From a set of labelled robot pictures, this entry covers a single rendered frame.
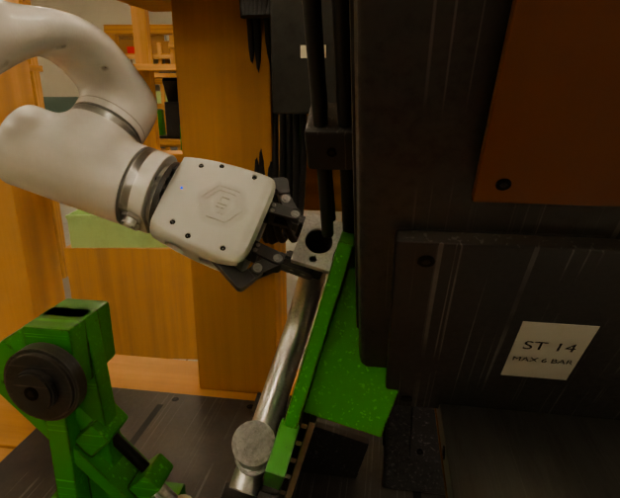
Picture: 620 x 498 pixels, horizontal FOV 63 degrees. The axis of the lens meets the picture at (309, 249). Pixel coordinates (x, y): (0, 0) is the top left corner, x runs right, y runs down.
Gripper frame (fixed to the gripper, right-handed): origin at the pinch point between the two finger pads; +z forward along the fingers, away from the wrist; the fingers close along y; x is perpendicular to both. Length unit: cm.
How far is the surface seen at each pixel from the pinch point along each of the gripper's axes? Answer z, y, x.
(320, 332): 3.1, -10.2, -8.4
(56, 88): -588, 514, 812
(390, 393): 10.3, -12.1, -5.3
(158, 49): -384, 581, 680
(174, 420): -10.5, -18.0, 36.1
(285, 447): 3.7, -18.5, -2.1
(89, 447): -14.2, -24.1, 11.3
